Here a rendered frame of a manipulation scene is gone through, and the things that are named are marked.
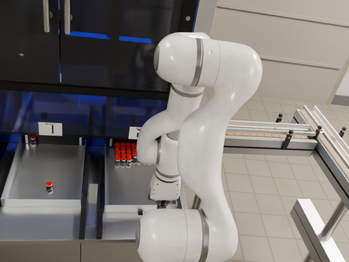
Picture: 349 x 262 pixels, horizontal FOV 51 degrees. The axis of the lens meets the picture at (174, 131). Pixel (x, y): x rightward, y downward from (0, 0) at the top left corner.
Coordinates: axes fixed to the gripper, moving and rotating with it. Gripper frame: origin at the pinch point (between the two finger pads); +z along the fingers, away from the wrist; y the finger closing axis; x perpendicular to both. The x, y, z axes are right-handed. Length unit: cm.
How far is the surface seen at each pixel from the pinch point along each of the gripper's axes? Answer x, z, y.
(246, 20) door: -246, 3, -111
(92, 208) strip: -2.6, 3.9, 23.8
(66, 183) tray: -14.6, 3.5, 33.9
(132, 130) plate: -29.1, -12.2, 10.0
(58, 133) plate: -29.2, -9.0, 38.0
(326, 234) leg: -14, 32, -87
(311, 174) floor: -122, 88, -154
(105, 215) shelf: 0.4, 4.2, 19.2
